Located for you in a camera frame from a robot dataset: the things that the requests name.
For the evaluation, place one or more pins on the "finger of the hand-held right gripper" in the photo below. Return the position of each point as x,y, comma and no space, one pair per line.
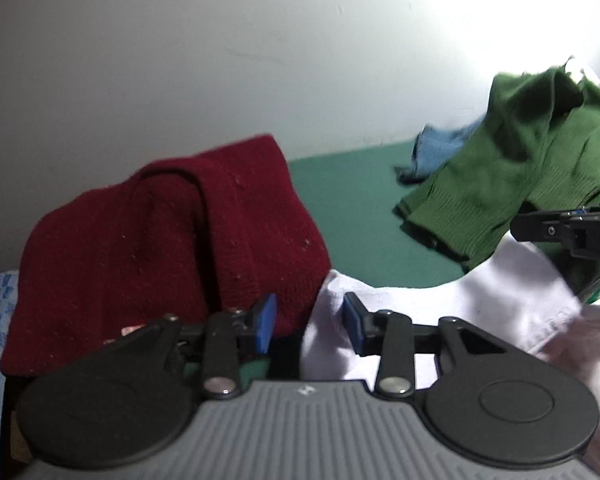
540,230

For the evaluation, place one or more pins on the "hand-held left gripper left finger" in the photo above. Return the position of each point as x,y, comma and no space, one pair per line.
265,322

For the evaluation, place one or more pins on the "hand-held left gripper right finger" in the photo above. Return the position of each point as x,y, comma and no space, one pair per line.
352,325

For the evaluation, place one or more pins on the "white polo shirt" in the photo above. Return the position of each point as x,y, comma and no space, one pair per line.
480,300

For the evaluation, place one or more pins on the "green fleece sweater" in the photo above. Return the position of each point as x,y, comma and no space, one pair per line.
505,160

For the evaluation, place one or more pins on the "blue knit sweater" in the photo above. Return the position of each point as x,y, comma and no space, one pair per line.
437,152

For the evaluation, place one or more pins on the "maroon knit sweater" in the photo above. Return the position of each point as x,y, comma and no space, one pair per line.
155,240

